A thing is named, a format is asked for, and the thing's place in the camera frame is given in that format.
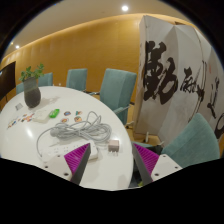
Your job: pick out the colourful sticker sheet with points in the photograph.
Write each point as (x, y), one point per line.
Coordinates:
(28, 117)
(12, 123)

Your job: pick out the small pinkish white charger block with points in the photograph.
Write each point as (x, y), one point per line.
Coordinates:
(113, 146)

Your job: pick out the flat white box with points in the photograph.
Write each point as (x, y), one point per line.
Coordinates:
(41, 116)

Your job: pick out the small green packet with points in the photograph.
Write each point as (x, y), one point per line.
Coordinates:
(54, 113)

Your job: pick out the potted plant in grey vase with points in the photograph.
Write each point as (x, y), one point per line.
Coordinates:
(32, 91)

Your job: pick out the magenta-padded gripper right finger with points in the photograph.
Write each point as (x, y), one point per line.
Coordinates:
(148, 160)

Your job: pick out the white power strip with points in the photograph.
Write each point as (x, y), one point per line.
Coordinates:
(58, 150)

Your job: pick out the round teal and orange sticker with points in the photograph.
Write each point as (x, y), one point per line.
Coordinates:
(78, 112)

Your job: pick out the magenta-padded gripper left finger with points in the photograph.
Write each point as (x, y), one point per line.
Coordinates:
(78, 158)

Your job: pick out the white folding screen with calligraphy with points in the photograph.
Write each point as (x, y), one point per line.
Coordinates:
(173, 76)

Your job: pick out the round orange and dark sticker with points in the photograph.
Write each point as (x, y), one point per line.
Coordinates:
(78, 119)

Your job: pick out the black wall television screen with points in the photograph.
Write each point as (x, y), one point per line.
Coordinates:
(7, 80)

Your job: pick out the recessed ceiling lights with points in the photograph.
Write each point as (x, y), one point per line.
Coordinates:
(125, 8)

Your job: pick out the round white-rimmed sticker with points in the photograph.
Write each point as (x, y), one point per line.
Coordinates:
(64, 120)

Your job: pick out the small grey card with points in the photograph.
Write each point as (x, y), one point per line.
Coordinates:
(19, 106)

